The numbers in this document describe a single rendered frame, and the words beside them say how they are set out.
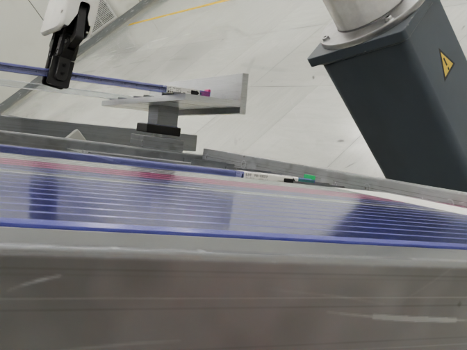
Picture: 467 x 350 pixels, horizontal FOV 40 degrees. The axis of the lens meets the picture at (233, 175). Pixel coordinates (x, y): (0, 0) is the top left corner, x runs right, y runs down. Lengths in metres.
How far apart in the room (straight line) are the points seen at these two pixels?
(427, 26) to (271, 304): 0.96
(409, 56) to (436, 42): 0.09
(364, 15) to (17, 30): 7.49
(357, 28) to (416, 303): 0.91
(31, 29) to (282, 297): 8.30
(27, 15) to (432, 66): 7.57
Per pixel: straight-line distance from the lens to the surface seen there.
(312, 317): 0.17
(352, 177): 0.64
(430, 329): 0.20
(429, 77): 1.07
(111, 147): 0.86
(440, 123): 1.10
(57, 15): 0.96
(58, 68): 0.96
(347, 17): 1.08
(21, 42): 8.40
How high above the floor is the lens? 1.04
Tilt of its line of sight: 23 degrees down
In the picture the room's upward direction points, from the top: 34 degrees counter-clockwise
